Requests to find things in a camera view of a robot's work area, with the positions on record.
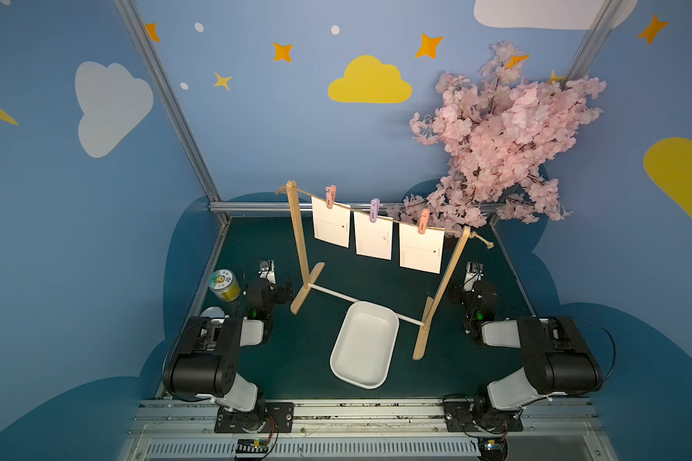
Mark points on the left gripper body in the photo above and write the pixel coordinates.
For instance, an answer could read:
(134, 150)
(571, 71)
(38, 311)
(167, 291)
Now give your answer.
(280, 291)

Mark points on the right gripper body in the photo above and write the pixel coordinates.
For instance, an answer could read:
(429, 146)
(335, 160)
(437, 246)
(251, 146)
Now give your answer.
(459, 291)

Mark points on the white postcard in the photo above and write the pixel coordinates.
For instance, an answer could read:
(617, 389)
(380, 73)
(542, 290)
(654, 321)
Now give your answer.
(331, 225)
(421, 252)
(373, 239)

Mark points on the salmon clothespin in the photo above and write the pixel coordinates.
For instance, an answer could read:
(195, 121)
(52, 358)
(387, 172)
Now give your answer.
(423, 222)

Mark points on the light pink clothespin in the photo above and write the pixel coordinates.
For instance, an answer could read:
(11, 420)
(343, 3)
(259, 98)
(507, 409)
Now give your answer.
(330, 196)

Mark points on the purple clothespin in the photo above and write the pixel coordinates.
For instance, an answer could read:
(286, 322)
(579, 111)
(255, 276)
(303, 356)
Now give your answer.
(374, 210)

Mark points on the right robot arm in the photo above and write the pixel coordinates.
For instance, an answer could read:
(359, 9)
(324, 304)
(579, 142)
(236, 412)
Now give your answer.
(556, 359)

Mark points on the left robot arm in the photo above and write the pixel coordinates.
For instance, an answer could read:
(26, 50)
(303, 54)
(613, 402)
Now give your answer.
(203, 363)

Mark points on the yellow green tin can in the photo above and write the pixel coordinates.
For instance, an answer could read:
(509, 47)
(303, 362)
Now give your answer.
(224, 285)

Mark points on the silver tin can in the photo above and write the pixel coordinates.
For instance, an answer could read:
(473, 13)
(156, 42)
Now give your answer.
(215, 313)

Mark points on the white plastic tray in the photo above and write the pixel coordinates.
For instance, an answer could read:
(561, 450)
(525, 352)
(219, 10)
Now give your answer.
(364, 347)

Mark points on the green circuit board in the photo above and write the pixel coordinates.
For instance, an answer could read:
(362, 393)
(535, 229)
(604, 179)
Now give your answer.
(255, 449)

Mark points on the pink cherry blossom tree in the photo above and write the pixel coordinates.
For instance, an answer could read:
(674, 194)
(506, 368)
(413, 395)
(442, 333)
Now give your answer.
(498, 133)

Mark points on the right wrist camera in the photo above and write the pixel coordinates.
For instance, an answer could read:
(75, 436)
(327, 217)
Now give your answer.
(474, 272)

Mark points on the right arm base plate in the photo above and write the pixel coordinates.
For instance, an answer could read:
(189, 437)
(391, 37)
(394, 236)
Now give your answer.
(464, 416)

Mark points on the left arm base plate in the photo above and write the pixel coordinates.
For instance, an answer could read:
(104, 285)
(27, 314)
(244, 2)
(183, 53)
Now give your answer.
(277, 417)

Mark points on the left aluminium frame post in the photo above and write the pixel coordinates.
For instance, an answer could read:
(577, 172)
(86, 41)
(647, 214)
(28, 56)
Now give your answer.
(131, 17)

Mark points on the aluminium frame post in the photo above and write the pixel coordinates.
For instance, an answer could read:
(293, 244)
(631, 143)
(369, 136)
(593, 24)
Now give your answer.
(593, 41)
(131, 17)

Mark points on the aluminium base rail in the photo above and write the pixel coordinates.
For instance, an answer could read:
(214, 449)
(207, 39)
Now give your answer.
(381, 429)

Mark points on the right aluminium frame post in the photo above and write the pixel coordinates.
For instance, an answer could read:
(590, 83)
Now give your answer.
(593, 41)

